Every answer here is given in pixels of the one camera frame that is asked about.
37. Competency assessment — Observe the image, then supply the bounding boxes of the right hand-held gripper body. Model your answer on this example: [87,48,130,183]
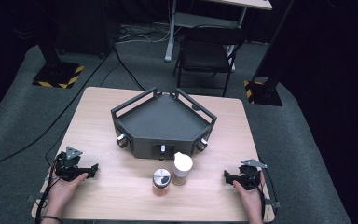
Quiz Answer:
[238,159,269,191]

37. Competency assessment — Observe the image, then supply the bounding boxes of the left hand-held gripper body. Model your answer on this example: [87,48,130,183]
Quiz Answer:
[54,146,90,182]

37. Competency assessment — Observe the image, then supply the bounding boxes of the silver lid spice jar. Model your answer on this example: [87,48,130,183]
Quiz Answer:
[151,168,172,197]

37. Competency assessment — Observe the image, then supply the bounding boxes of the black corner shelf rack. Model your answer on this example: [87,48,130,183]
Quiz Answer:
[110,87,218,161]

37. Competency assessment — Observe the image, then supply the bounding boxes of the person's right hand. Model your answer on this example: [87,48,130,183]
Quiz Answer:
[232,170,266,218]

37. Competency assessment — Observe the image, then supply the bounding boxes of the person's left hand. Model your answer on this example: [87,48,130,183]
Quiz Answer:
[48,173,90,216]

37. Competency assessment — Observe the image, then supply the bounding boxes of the grey tape strip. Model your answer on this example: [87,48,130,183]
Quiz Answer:
[265,199,282,209]
[26,193,45,203]

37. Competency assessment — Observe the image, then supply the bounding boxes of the black wrist band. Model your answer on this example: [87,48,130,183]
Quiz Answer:
[40,215,64,224]

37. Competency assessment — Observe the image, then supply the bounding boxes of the hazard striped stand base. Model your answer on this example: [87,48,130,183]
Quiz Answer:
[242,78,283,107]
[32,61,85,89]

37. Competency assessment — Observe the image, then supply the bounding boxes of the black folding chair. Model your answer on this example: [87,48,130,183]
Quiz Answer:
[172,26,246,97]

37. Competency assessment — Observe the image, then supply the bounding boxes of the black stand pole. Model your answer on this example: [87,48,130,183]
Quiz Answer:
[32,0,60,68]
[251,0,296,86]

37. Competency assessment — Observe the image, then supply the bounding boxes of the black cabinet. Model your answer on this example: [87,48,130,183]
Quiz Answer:
[52,0,119,60]

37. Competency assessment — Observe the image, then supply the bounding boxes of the white desk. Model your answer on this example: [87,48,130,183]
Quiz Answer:
[163,0,273,63]

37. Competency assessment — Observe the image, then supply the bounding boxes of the right hand-held gripper cable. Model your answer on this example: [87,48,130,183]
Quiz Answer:
[255,169,278,224]

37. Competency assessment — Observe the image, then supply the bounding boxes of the hand-held gripper cable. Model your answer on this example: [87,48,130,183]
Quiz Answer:
[34,155,61,224]
[255,169,278,224]

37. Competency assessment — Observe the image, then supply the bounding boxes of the short black floor cable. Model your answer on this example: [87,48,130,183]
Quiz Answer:
[45,127,69,167]

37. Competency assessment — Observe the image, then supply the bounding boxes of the left hand-held gripper cable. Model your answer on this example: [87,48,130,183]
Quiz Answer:
[34,155,61,224]

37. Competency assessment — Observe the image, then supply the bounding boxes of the long black floor cable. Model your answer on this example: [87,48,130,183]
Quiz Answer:
[0,46,119,175]

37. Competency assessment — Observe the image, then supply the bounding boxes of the bundle of floor cables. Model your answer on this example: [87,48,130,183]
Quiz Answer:
[116,21,181,45]

